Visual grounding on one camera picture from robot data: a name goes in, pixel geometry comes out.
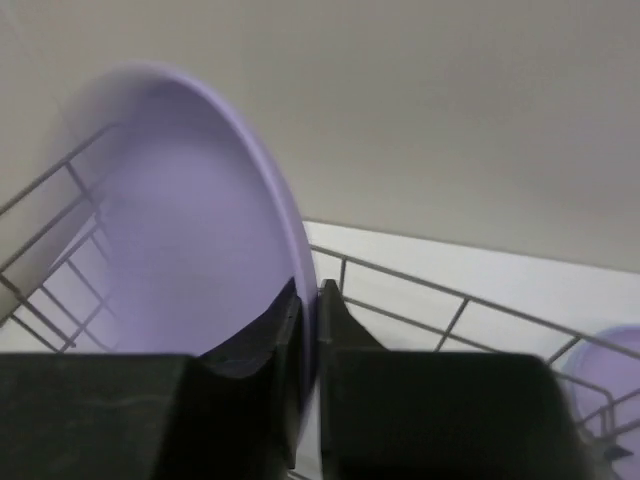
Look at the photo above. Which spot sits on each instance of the small purple plate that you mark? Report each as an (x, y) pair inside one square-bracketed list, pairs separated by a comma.
[(603, 390)]

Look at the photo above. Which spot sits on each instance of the large purple plate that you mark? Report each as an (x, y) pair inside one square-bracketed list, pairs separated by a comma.
[(203, 230)]

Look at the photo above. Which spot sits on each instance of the grey wire dish rack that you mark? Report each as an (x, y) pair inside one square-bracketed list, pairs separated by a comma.
[(410, 294)]

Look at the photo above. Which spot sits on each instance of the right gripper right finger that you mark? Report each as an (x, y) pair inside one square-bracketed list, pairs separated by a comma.
[(400, 414)]

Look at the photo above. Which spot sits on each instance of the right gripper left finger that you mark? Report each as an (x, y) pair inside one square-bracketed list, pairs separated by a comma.
[(231, 413)]

